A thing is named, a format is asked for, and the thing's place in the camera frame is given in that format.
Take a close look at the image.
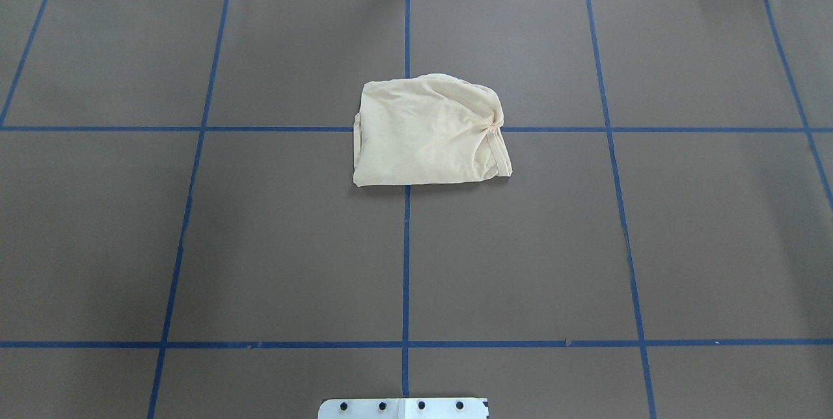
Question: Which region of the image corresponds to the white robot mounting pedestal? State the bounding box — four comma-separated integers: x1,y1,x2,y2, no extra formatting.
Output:
316,396,490,418

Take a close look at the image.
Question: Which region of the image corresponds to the brown table mat blue grid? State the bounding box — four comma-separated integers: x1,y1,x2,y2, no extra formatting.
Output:
2,0,831,418

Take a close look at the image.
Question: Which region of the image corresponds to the yellow long-sleeve printed shirt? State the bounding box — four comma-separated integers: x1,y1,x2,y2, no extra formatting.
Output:
352,74,513,187

